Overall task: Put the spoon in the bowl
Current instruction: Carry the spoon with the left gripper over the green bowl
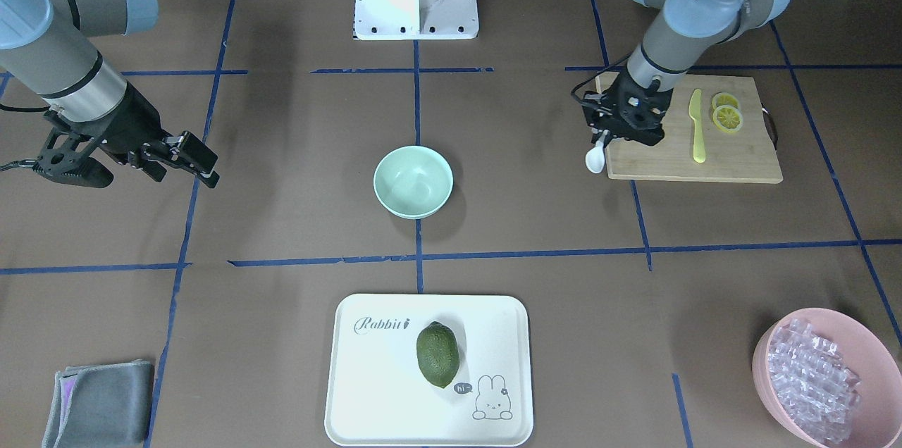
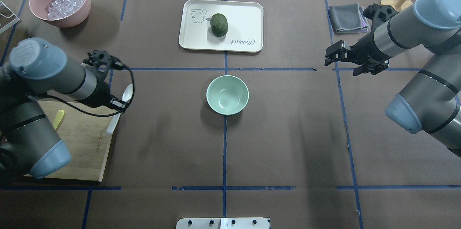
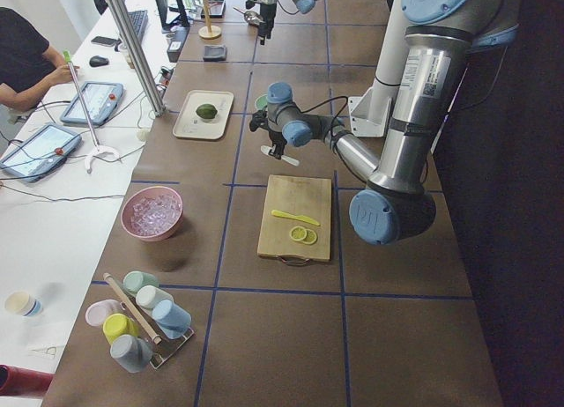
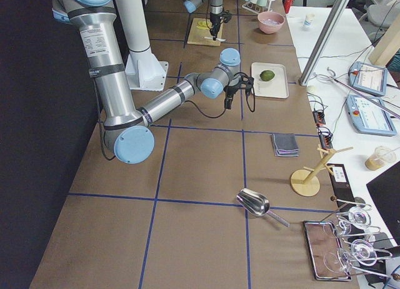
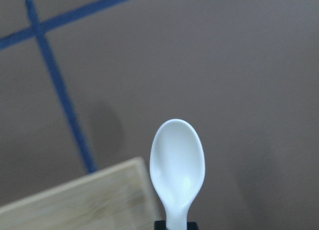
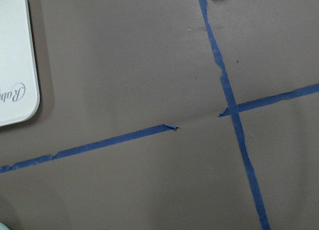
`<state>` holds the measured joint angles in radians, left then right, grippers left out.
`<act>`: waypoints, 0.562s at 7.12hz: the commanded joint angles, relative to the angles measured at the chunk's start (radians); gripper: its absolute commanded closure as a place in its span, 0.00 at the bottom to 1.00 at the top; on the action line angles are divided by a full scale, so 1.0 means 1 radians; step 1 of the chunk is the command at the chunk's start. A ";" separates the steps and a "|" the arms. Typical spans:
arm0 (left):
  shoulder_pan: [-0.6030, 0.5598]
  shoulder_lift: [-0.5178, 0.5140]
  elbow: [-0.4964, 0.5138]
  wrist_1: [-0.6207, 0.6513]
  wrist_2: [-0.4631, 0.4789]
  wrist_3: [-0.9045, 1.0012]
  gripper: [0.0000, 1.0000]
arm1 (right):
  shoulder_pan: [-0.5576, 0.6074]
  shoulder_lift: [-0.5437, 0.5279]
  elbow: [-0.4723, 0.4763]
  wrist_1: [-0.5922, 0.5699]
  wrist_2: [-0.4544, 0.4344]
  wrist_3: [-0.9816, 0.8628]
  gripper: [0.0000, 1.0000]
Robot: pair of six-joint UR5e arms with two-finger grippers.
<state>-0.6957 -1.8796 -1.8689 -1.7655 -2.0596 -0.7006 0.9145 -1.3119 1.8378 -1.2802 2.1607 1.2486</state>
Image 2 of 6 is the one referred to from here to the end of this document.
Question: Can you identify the bamboo cutting board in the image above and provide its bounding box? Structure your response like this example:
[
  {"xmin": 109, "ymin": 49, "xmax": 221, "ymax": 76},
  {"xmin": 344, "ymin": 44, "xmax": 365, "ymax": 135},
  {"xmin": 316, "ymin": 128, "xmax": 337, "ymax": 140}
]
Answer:
[{"xmin": 22, "ymin": 100, "xmax": 119, "ymax": 182}]

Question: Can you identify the left robot black cable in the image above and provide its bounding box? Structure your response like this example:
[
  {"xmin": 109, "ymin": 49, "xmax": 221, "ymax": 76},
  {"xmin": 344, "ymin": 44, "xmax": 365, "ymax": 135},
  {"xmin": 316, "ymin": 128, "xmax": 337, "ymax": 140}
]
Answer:
[{"xmin": 27, "ymin": 64, "xmax": 135, "ymax": 118}]

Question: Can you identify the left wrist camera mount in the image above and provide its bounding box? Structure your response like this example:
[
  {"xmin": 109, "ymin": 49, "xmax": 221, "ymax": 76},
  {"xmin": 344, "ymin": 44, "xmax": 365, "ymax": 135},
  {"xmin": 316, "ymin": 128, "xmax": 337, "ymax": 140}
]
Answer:
[{"xmin": 82, "ymin": 50, "xmax": 126, "ymax": 72}]

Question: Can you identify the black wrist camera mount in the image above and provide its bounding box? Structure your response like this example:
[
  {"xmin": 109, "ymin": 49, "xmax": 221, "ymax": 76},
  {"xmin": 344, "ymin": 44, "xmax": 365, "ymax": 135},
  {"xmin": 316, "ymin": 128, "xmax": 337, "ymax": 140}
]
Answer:
[{"xmin": 363, "ymin": 4, "xmax": 398, "ymax": 31}]

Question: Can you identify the white rabbit tray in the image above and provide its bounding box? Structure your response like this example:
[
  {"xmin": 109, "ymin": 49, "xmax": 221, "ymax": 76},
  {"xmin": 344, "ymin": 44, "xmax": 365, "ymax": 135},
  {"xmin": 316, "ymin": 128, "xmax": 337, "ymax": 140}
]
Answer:
[{"xmin": 178, "ymin": 0, "xmax": 264, "ymax": 53}]

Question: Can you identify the grey folded cloth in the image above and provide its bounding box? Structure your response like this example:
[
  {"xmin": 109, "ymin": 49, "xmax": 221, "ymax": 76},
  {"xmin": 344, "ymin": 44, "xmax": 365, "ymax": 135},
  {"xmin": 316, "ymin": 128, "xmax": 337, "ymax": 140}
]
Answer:
[{"xmin": 328, "ymin": 4, "xmax": 371, "ymax": 33}]

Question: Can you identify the green avocado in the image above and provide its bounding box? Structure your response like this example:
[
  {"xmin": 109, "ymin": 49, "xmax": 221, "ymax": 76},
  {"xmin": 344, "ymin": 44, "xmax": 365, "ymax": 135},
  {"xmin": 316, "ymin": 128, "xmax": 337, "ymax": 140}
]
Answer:
[{"xmin": 210, "ymin": 13, "xmax": 228, "ymax": 37}]

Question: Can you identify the white pedestal column base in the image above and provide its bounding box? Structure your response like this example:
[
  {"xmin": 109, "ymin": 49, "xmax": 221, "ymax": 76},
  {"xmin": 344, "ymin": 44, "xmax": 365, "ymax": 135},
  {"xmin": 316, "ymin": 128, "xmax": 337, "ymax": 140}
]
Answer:
[{"xmin": 176, "ymin": 217, "xmax": 271, "ymax": 229}]

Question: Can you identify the white plastic spoon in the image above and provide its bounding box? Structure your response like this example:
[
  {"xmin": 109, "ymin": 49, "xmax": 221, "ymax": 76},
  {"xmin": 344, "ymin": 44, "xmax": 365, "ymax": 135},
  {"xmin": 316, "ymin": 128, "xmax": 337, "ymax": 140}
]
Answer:
[{"xmin": 106, "ymin": 84, "xmax": 134, "ymax": 135}]

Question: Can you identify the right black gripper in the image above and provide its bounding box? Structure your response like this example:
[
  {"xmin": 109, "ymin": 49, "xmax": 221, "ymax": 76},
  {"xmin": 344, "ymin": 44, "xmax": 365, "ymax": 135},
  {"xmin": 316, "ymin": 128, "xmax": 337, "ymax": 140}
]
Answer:
[{"xmin": 324, "ymin": 34, "xmax": 389, "ymax": 76}]

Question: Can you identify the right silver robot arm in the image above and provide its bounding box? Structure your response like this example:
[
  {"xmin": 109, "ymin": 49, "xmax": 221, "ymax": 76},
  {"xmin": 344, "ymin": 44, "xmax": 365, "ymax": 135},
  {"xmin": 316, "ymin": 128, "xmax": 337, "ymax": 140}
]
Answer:
[{"xmin": 325, "ymin": 0, "xmax": 461, "ymax": 156}]

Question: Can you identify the yellow plastic knife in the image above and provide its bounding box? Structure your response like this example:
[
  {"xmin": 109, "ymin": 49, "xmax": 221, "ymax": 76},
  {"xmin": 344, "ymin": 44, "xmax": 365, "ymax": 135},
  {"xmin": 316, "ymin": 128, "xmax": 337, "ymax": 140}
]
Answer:
[{"xmin": 52, "ymin": 109, "xmax": 66, "ymax": 130}]

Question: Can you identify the mint green bowl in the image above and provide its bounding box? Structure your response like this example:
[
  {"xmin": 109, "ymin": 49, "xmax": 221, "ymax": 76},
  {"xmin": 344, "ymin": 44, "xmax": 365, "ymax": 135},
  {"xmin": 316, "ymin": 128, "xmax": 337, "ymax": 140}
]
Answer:
[{"xmin": 206, "ymin": 75, "xmax": 249, "ymax": 115}]

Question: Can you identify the pink bowl with ice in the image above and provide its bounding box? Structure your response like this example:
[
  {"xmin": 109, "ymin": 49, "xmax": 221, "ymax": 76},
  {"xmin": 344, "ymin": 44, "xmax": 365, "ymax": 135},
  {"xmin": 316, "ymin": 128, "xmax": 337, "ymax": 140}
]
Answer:
[{"xmin": 29, "ymin": 0, "xmax": 91, "ymax": 28}]

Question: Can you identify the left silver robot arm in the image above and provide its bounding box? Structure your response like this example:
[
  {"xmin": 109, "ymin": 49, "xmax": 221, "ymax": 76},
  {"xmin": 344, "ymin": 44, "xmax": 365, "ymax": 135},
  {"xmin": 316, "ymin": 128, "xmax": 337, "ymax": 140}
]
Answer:
[{"xmin": 0, "ymin": 37, "xmax": 131, "ymax": 187}]

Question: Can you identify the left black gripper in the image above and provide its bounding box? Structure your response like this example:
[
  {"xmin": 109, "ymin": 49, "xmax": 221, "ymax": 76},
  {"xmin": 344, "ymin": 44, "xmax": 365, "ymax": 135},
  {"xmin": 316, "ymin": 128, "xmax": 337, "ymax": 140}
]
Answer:
[{"xmin": 105, "ymin": 92, "xmax": 130, "ymax": 113}]

